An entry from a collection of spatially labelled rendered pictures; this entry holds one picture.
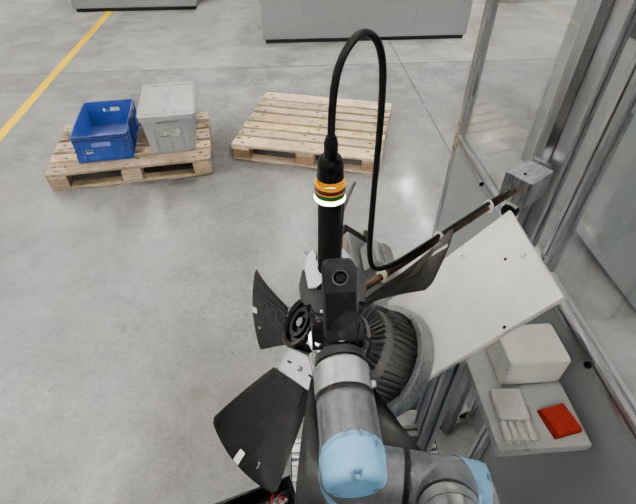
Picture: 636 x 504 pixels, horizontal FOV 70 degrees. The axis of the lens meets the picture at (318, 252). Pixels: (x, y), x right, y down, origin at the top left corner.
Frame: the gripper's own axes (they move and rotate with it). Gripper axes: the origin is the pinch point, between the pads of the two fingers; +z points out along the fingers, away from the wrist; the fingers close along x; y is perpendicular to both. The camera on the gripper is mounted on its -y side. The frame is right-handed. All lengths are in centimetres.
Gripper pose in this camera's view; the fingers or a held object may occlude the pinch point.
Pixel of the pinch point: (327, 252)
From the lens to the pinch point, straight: 73.7
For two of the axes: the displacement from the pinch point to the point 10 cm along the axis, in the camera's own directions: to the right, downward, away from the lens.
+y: 0.0, 7.2, 7.0
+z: -0.7, -6.9, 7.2
